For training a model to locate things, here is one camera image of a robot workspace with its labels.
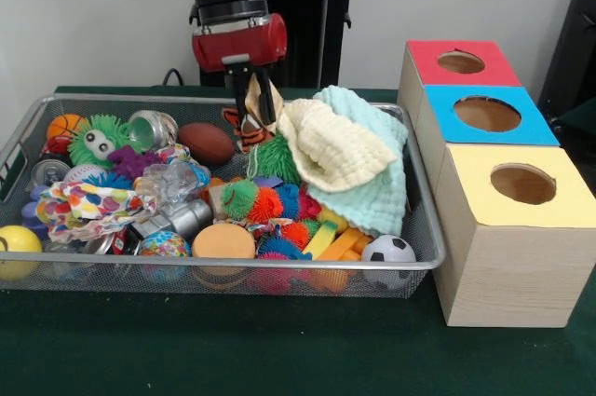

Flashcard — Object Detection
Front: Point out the black cable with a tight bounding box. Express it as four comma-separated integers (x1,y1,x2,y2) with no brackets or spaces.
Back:
161,68,185,88

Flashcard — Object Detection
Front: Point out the brown ball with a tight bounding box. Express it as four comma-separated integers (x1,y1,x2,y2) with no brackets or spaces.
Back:
178,122,236,165

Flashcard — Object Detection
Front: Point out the orange foam disc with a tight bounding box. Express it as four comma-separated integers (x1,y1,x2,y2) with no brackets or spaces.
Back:
191,222,257,260

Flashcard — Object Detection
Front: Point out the green puffer toy with eyes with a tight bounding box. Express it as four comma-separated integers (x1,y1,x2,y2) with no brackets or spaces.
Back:
68,115,134,169
249,134,304,187

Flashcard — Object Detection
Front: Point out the black upright panel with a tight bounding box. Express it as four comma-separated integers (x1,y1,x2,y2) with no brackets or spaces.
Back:
537,0,596,122

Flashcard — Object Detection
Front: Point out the yellow smiley ball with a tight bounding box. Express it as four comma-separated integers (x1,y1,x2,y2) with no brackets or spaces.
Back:
0,225,43,280

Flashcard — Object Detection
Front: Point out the wooden box with three holes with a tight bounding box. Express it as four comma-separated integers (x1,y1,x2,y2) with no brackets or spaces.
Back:
397,39,596,328

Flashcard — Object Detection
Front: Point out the mint green cloth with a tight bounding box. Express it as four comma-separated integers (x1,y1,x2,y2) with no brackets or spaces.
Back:
306,85,410,238

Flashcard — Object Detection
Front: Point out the clear plastic bottle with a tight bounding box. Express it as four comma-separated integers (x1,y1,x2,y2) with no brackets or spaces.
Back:
134,160,210,211

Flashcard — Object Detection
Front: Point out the cream muslin cloth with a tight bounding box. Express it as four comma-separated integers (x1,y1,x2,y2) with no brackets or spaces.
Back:
278,98,400,194

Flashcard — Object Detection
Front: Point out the white polka dot cloth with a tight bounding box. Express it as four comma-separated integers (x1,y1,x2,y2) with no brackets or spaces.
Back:
34,180,158,242

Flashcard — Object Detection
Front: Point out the small plush tiger toy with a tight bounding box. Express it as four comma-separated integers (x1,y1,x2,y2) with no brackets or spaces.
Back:
222,106,276,153

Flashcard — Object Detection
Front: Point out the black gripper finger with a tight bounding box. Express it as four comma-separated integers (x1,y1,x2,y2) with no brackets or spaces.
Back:
253,68,277,123
224,64,248,125

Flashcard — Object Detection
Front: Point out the dark green table cloth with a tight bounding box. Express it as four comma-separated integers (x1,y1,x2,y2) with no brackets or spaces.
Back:
0,84,596,396
548,96,596,136

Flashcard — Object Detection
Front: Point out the thin curved wooden piece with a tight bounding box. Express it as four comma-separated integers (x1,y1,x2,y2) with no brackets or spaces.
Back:
245,74,284,125

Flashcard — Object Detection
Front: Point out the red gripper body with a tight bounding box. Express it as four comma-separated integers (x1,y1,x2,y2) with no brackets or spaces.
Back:
191,13,289,74

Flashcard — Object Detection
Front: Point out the shallow metal mesh bin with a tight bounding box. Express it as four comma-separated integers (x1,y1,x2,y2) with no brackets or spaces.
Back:
0,92,446,300

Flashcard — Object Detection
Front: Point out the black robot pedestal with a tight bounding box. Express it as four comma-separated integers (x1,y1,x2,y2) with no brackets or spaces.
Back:
264,0,376,89

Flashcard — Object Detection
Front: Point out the small soccer ball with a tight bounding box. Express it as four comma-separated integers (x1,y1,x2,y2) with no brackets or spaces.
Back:
360,234,417,266

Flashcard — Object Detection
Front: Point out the small orange basketball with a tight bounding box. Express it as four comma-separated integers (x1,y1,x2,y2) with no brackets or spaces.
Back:
46,114,88,141

